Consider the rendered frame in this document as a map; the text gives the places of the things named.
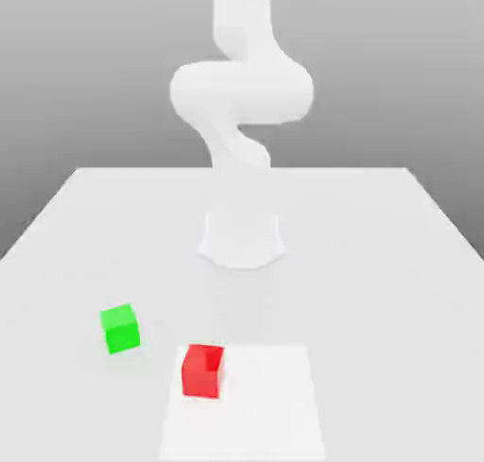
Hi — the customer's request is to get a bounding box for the small red cube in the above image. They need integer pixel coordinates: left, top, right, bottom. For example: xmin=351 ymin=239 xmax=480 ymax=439
xmin=181 ymin=342 xmax=226 ymax=400

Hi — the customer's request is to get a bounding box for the small green cube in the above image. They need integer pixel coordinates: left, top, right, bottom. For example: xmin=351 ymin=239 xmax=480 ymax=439
xmin=98 ymin=302 xmax=142 ymax=356

